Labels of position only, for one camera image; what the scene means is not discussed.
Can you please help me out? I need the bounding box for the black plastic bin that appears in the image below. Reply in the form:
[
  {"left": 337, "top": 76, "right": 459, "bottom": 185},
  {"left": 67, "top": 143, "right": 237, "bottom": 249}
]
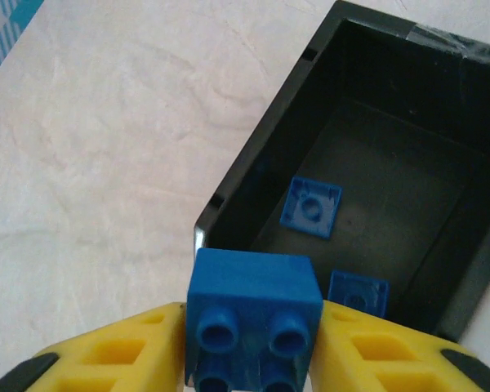
[{"left": 194, "top": 0, "right": 490, "bottom": 344}]

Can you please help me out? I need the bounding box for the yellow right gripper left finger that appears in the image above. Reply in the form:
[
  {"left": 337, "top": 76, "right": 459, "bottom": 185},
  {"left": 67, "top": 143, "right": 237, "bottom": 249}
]
[{"left": 0, "top": 301, "right": 189, "bottom": 392}]

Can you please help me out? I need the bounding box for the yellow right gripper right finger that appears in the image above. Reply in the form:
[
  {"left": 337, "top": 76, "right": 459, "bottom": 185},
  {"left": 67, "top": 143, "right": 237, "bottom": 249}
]
[{"left": 310, "top": 300, "right": 490, "bottom": 392}]

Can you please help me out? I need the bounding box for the blue lego brick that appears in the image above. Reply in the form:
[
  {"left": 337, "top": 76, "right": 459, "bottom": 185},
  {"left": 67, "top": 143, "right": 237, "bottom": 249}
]
[
  {"left": 184, "top": 247, "right": 326, "bottom": 389},
  {"left": 326, "top": 269, "right": 391, "bottom": 319},
  {"left": 279, "top": 176, "right": 344, "bottom": 241}
]

